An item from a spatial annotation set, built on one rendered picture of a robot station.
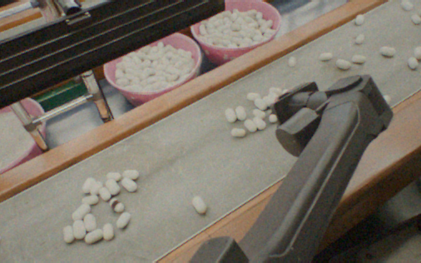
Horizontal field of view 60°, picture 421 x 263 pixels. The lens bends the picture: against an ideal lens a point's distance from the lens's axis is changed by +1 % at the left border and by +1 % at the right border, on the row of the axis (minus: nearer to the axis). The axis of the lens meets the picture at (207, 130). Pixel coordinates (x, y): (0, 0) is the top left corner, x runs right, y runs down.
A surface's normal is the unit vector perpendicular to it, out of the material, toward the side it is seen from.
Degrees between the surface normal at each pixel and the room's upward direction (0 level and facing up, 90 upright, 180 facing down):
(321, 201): 47
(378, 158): 0
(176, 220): 0
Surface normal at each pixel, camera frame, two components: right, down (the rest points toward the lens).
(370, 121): 0.61, -0.28
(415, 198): -0.09, -0.66
